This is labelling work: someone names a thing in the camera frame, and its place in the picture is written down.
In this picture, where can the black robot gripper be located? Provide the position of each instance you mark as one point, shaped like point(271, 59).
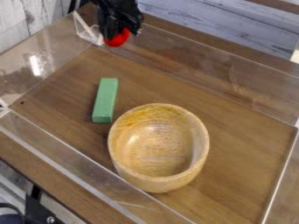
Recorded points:
point(117, 13)

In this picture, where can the red plush strawberry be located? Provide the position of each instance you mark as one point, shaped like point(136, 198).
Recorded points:
point(119, 39)

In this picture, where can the green rectangular block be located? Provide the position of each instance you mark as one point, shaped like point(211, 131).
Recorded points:
point(105, 101)

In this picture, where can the clear acrylic tray walls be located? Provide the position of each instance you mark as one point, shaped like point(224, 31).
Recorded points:
point(246, 98)

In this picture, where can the wooden bowl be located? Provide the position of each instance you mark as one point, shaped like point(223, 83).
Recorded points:
point(159, 144)

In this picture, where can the black clamp mount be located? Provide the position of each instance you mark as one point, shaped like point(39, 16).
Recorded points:
point(35, 214)

